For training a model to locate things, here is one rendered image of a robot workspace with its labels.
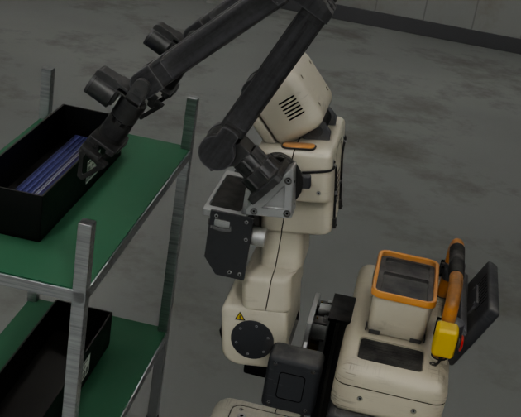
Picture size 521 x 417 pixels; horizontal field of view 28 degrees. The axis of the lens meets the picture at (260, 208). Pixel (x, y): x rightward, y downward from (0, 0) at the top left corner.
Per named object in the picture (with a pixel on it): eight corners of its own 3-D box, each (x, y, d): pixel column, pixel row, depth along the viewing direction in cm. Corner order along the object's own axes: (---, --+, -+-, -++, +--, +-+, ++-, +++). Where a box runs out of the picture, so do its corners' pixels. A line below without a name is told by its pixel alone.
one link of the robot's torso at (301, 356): (323, 374, 269) (341, 291, 259) (308, 437, 244) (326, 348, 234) (224, 351, 272) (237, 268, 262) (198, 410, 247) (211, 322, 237)
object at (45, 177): (23, 227, 231) (24, 213, 229) (-6, 220, 231) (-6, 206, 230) (98, 151, 276) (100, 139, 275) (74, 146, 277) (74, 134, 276)
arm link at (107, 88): (152, 86, 211) (164, 74, 219) (106, 52, 210) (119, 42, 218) (121, 130, 216) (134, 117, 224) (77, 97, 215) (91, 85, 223)
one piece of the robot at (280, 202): (295, 209, 223) (297, 160, 218) (292, 218, 218) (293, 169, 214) (250, 206, 225) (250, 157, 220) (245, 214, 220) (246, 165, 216)
